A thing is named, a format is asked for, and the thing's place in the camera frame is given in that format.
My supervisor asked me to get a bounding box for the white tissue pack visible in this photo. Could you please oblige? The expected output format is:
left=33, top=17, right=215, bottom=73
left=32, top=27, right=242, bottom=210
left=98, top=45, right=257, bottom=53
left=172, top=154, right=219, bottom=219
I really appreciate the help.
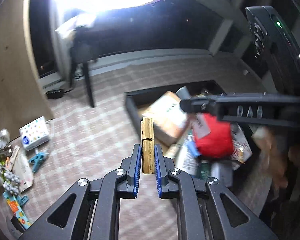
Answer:
left=19, top=116, right=50, bottom=151

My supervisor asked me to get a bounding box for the wooden cabinet panel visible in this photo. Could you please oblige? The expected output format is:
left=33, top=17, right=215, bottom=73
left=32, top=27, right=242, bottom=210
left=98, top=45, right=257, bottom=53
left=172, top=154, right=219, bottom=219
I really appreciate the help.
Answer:
left=0, top=0, right=53, bottom=139

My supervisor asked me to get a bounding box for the black tripod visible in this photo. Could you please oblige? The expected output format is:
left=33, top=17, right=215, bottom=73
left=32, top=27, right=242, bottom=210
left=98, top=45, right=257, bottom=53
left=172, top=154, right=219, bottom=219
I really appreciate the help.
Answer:
left=69, top=27, right=98, bottom=108

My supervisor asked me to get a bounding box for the grey bead massager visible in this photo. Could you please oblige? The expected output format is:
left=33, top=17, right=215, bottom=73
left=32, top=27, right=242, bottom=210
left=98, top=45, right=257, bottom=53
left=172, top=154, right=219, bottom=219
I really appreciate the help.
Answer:
left=2, top=170, right=20, bottom=196

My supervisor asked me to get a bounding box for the orange tissue pack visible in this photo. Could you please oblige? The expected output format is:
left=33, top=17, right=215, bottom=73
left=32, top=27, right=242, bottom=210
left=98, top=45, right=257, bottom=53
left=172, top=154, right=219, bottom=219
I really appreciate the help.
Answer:
left=141, top=91, right=188, bottom=146

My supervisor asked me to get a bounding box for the black power strip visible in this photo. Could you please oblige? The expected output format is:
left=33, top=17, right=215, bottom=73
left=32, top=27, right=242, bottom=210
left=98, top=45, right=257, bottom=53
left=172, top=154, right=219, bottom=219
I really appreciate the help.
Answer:
left=46, top=89, right=64, bottom=99

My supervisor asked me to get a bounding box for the white printed sachet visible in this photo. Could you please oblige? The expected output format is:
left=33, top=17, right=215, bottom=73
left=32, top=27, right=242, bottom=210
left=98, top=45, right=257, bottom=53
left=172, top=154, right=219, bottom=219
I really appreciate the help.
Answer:
left=12, top=146, right=34, bottom=193

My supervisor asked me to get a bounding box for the blue clothespin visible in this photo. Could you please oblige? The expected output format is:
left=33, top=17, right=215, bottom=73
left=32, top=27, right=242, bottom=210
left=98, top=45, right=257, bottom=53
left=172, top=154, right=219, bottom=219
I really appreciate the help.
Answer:
left=28, top=152, right=49, bottom=173

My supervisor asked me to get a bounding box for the black storage box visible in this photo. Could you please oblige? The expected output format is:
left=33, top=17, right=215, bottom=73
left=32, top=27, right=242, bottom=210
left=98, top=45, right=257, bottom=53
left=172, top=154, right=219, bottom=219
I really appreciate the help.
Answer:
left=124, top=80, right=273, bottom=215

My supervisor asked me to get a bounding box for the white blue bottle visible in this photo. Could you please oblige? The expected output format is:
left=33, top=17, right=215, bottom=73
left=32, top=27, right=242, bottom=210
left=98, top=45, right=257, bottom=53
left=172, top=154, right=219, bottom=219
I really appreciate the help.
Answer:
left=175, top=130, right=199, bottom=177

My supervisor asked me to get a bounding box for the wooden clothespin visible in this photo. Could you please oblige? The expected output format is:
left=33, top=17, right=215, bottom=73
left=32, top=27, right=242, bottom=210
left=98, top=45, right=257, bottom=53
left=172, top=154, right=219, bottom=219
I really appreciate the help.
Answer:
left=141, top=117, right=155, bottom=174

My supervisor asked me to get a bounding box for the teal plastic clip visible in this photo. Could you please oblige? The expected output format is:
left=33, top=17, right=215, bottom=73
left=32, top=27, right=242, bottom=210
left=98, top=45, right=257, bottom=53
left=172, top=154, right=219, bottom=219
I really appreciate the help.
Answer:
left=17, top=195, right=29, bottom=207

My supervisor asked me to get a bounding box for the tape roll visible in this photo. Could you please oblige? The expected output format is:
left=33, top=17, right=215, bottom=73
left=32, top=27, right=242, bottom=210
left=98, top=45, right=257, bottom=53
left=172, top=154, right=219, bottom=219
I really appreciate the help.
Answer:
left=0, top=128, right=10, bottom=143

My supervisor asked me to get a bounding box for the Coffee mate sachet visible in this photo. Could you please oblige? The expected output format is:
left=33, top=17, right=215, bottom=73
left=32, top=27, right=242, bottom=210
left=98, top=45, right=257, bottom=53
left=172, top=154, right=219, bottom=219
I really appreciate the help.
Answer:
left=230, top=124, right=253, bottom=171

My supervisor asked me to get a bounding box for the fruit print hand cream tube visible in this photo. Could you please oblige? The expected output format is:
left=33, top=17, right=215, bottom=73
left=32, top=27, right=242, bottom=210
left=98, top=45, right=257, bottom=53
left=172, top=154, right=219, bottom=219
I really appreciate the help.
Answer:
left=2, top=191, right=32, bottom=230

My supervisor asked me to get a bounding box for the black comb package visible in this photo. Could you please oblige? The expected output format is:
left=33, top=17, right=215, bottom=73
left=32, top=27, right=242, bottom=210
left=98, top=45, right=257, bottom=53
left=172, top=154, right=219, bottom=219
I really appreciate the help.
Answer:
left=6, top=216, right=25, bottom=239

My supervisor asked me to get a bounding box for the red pouch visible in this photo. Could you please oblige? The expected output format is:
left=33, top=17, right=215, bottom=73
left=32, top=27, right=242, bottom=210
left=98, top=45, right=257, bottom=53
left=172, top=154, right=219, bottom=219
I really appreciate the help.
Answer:
left=194, top=113, right=234, bottom=159

